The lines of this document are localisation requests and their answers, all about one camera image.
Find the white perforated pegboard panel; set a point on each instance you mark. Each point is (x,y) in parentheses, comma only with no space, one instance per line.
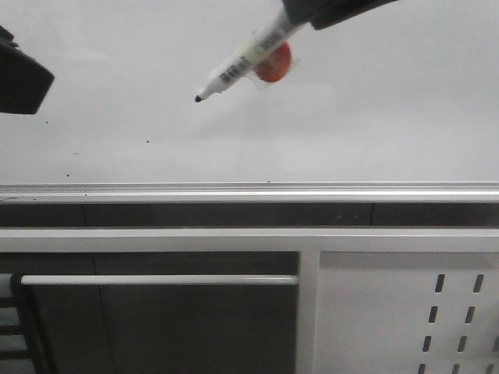
(407,313)

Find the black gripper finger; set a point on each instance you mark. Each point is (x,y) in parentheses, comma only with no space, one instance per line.
(24,81)
(322,14)

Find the red round magnet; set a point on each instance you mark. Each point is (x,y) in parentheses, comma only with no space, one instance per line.
(276,66)

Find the white metal stand frame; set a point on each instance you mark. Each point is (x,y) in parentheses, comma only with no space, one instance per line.
(309,243)

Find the white horizontal metal rod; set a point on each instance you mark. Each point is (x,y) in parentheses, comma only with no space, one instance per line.
(136,280)

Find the white whiteboard with aluminium frame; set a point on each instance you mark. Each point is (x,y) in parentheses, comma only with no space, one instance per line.
(398,104)

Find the white whiteboard marker pen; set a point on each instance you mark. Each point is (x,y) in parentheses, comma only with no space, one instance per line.
(243,61)

